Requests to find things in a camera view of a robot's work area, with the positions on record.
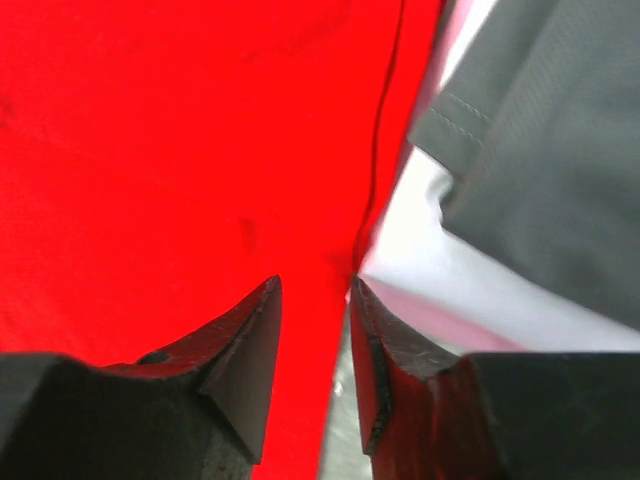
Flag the red t-shirt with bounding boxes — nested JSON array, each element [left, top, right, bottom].
[[1, 1, 443, 479]]

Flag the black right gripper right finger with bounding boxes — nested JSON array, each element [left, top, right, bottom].
[[349, 278, 639, 479]]

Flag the folded white t-shirt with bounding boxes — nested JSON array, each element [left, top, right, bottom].
[[361, 1, 639, 351]]

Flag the folded dark grey t-shirt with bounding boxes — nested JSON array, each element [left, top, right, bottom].
[[410, 1, 639, 328]]

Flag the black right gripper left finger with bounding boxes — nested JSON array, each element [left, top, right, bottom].
[[1, 276, 282, 480]]

